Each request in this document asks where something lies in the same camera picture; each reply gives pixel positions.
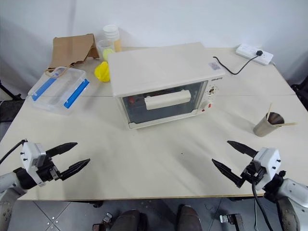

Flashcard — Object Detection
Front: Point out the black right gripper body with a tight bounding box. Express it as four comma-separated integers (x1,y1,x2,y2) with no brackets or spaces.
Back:
240,159,265,188

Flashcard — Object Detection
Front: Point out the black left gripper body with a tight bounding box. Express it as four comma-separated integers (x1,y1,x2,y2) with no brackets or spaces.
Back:
37,156,61,185

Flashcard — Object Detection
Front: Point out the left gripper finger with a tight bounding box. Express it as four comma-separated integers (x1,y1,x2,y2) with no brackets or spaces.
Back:
45,142,78,157
59,158,91,181

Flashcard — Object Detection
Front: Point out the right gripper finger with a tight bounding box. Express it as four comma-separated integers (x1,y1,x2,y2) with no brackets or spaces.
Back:
211,158,243,189
227,141,258,159

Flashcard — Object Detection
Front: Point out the cream toaster oven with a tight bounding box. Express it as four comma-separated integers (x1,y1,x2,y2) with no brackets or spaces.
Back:
107,42,226,131

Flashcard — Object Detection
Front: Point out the steel cup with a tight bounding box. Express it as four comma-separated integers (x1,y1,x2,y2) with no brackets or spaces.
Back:
253,111,285,138

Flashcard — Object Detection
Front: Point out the metal caster wheel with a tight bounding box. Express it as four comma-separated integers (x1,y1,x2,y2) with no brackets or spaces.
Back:
92,211,114,231
219,212,243,227

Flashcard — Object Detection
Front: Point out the clear container with blue clips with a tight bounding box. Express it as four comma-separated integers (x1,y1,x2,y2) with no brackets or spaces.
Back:
28,66,90,116

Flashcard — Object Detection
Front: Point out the dark rounded shape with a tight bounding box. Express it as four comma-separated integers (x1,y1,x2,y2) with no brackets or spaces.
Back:
112,209,148,231
177,204,202,231

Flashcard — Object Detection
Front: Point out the black tripod stand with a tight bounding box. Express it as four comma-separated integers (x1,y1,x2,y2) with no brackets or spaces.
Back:
0,80,25,102

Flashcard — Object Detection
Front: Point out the black equipment base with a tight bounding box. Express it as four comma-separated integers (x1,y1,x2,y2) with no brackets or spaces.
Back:
290,82,308,107

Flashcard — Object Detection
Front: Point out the yellow plastic juicer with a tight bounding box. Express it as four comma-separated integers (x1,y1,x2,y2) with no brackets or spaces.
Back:
94,61,111,83

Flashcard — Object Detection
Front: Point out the brown paper bag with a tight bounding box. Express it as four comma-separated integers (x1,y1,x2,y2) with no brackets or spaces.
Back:
44,33,101,78

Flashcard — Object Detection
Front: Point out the white power strip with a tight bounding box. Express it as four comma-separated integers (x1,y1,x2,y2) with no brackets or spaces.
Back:
235,43,274,66

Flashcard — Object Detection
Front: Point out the yellow-green item in cup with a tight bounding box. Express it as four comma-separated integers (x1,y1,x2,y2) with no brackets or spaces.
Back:
103,48,115,60

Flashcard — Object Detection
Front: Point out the clear plastic cup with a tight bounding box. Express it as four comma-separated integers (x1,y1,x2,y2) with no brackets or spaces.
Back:
97,39,116,61

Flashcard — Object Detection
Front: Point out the stack of white cups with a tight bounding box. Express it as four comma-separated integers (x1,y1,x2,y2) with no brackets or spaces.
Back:
103,24,120,41

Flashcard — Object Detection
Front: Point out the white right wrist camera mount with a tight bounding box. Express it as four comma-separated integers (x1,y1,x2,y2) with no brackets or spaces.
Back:
252,147,282,191

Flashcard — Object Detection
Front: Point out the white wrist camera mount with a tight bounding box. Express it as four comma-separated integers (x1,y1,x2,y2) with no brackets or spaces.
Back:
252,147,282,191
20,142,47,187

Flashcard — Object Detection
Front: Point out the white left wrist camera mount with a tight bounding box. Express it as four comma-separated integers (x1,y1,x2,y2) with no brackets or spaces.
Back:
20,142,47,187

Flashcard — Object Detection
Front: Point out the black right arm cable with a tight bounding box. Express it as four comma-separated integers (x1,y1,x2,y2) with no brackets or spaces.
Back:
251,182,277,231

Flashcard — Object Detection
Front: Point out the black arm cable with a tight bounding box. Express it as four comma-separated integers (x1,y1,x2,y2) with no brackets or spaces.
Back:
0,139,27,165
251,182,277,231

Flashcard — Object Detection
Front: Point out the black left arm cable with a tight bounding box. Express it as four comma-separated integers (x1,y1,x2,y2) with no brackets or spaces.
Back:
0,139,27,165

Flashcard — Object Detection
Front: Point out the black power cable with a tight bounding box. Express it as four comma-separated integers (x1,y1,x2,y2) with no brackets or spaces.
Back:
213,55,257,76

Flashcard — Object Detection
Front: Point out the glass oven door with handle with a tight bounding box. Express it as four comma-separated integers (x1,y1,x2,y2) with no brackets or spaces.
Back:
119,80,209,125

